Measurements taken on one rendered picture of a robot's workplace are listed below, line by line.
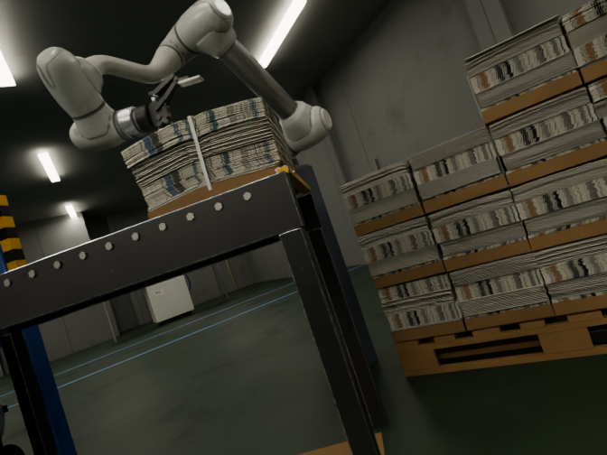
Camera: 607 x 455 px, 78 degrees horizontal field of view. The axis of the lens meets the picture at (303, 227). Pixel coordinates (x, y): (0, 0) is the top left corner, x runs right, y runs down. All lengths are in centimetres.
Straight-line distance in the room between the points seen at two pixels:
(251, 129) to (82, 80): 49
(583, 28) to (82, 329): 989
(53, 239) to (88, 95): 921
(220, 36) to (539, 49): 108
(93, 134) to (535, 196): 139
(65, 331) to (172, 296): 272
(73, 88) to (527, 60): 136
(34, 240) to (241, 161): 959
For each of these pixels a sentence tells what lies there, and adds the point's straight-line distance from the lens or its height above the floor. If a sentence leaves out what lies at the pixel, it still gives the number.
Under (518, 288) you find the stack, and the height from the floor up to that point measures 26.
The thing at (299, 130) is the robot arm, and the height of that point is 113.
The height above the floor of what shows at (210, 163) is 91.
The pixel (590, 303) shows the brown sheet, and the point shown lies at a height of 17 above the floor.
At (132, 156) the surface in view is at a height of 100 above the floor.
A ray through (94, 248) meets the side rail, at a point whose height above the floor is 78.
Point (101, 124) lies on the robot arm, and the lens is 125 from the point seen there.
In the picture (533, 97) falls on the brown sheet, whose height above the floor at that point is 86.
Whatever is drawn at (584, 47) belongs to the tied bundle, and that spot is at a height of 94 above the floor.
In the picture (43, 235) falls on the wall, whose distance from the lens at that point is 1041.
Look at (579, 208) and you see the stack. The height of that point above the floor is 47.
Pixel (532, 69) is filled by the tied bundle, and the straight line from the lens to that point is 151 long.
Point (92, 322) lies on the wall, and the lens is 1017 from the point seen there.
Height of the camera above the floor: 64
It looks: 3 degrees up
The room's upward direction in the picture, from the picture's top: 19 degrees counter-clockwise
